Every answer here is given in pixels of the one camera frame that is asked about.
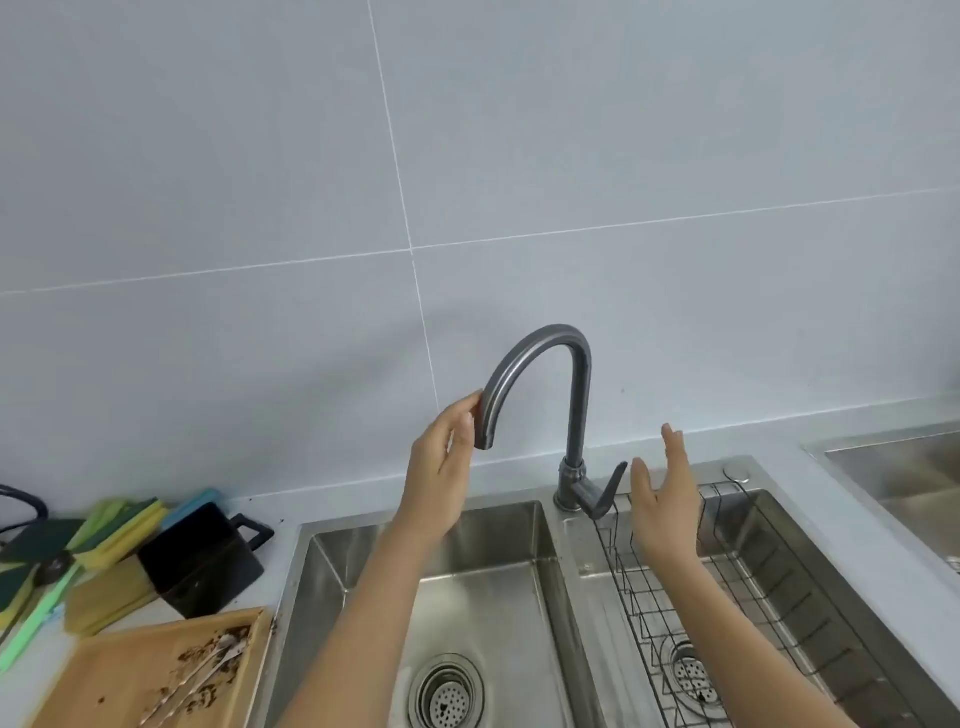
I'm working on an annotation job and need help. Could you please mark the person's right forearm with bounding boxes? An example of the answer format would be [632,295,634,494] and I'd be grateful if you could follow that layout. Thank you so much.
[651,553,858,728]

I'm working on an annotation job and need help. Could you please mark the black square mug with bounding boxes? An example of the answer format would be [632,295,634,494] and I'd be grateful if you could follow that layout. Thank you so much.
[137,501,276,621]

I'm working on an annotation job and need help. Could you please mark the person's left hand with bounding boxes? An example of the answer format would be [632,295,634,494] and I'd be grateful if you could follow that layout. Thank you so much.
[396,389,486,540]

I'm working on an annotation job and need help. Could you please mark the dark green scouring pad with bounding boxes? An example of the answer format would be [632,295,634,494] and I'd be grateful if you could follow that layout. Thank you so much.
[0,517,88,565]

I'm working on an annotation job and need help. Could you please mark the small metal drain strainer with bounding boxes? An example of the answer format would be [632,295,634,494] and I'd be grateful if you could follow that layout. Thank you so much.
[660,637,730,715]

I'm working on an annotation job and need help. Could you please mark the person's left forearm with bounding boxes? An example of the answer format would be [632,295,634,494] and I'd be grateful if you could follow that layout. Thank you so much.
[276,517,453,728]

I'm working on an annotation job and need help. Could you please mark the black wire dish rack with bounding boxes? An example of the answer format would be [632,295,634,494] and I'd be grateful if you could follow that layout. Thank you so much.
[594,480,925,728]

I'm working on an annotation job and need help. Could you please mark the wooden tray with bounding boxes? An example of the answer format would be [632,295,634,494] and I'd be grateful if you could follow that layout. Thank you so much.
[28,606,276,728]

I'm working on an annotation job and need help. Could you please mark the large metal drain strainer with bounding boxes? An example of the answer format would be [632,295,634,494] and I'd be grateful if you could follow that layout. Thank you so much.
[408,653,487,728]

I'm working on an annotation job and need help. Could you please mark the stainless steel single sink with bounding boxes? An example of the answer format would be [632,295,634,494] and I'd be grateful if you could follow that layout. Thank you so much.
[804,420,960,577]

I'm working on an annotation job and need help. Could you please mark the gray metal kitchen faucet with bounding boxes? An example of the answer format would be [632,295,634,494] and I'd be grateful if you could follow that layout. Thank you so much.
[474,324,630,522]

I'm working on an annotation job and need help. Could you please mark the stainless steel double sink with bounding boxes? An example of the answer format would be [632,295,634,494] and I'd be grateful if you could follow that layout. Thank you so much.
[251,456,960,728]

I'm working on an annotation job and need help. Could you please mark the black cable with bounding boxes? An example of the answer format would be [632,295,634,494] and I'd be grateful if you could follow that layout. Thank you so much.
[0,483,51,538]

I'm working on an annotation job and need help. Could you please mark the blue sponge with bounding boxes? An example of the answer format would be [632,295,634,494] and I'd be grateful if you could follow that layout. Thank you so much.
[159,487,226,531]

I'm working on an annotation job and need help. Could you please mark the metal utensils with food residue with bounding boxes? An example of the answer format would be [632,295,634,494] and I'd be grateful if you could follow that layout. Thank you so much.
[137,632,251,727]

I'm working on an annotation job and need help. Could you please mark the person's right hand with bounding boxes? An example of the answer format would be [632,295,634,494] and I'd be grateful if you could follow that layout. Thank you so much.
[629,423,707,573]

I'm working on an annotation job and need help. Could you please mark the yellow and green sponge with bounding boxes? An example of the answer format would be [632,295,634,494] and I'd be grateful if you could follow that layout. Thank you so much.
[73,497,171,573]

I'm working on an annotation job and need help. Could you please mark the plain yellow sponge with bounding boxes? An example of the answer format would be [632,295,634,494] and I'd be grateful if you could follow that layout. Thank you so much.
[63,556,160,639]

